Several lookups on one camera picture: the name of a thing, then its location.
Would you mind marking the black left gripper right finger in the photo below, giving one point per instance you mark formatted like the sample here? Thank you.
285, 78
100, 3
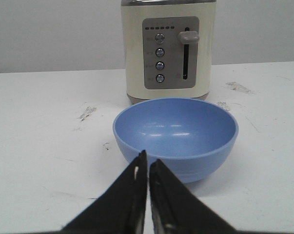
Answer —
176, 209

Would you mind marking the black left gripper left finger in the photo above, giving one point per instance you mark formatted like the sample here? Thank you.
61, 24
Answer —
122, 206

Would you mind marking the blue plastic bowl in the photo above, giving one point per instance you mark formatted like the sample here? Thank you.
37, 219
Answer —
192, 137

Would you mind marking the cream toaster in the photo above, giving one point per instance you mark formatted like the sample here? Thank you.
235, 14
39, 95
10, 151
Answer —
167, 47

